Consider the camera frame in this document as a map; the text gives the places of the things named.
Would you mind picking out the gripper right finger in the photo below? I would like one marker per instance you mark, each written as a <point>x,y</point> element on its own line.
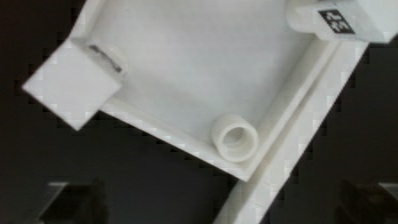
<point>368,203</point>

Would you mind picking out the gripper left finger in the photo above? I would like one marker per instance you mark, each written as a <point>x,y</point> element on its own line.
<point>75,205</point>

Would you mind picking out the white square tabletop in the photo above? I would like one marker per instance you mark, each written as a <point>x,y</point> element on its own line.
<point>198,69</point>

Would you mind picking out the white table leg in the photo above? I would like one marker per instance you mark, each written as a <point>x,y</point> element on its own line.
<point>358,20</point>
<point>77,80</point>

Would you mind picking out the white obstacle front bar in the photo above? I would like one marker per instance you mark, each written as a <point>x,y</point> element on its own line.
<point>253,193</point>

